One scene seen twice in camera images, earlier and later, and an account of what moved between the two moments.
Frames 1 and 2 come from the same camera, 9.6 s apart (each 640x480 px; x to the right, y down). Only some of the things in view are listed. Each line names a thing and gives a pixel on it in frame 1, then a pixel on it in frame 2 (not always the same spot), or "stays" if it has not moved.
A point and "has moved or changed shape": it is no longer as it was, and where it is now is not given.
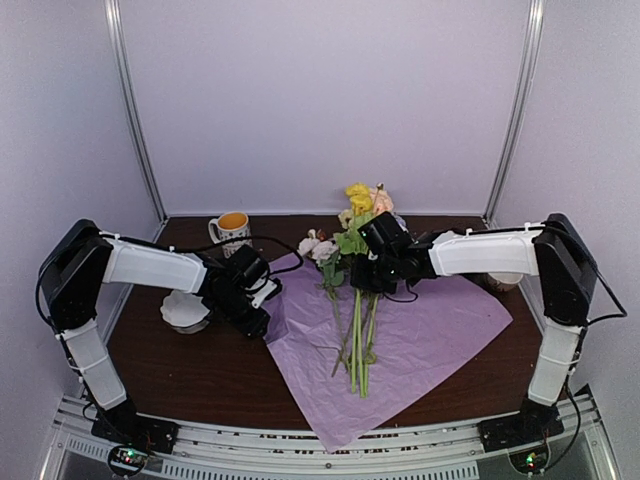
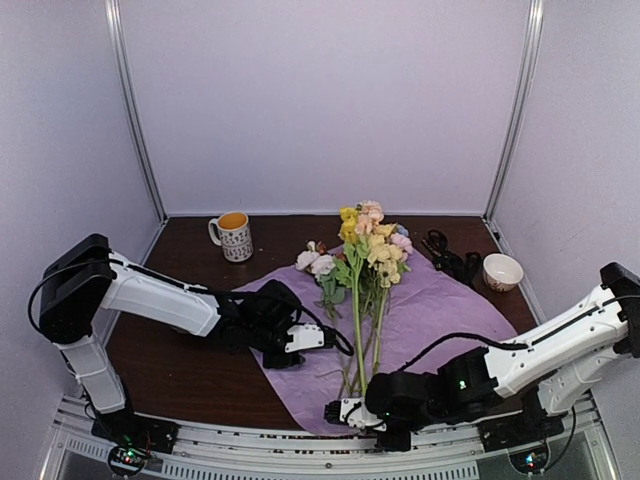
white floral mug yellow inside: [230, 225] stays
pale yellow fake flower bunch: [349, 239] → [383, 252]
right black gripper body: [381, 276] → [399, 444]
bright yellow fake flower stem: [361, 198] → [349, 228]
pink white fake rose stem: [327, 257] has moved or changed shape
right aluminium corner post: [534, 23] stays
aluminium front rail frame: [439, 451] stays
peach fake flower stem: [381, 200] → [370, 215]
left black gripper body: [232, 312] → [263, 338]
